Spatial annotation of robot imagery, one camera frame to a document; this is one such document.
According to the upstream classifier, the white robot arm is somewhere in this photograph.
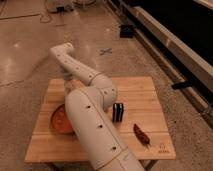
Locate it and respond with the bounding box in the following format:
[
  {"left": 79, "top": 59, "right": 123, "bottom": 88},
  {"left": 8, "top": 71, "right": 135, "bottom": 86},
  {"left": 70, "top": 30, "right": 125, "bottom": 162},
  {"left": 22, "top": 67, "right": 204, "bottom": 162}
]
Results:
[{"left": 50, "top": 43, "right": 145, "bottom": 171}]

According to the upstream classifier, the wooden folding table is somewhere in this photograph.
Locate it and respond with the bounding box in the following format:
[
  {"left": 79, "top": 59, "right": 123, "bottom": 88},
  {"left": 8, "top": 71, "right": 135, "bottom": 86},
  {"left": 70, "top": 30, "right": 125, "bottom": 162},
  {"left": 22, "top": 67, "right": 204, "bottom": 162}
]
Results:
[{"left": 25, "top": 77, "right": 176, "bottom": 171}]

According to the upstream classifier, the black box on floor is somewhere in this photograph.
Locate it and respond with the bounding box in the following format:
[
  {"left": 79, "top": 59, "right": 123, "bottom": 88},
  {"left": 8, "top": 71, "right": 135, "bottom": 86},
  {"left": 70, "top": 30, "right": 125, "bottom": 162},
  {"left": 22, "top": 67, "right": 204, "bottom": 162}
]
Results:
[{"left": 120, "top": 25, "right": 134, "bottom": 38}]

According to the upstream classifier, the grey equipment base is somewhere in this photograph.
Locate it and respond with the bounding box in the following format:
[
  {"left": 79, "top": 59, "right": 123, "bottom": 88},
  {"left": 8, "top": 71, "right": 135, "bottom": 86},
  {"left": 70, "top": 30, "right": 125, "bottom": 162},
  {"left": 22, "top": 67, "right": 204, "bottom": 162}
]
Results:
[{"left": 46, "top": 0, "right": 74, "bottom": 13}]

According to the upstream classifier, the orange bowl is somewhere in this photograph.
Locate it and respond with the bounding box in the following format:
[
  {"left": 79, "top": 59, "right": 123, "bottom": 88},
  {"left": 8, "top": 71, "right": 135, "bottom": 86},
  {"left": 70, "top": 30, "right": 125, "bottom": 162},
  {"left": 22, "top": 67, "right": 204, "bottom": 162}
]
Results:
[{"left": 50, "top": 104, "right": 74, "bottom": 134}]

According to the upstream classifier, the red chili pepper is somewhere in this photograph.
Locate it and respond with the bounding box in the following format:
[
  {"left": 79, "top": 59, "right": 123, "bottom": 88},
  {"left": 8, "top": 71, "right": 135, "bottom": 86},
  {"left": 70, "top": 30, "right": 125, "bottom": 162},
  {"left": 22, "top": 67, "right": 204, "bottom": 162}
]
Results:
[{"left": 133, "top": 124, "right": 150, "bottom": 146}]

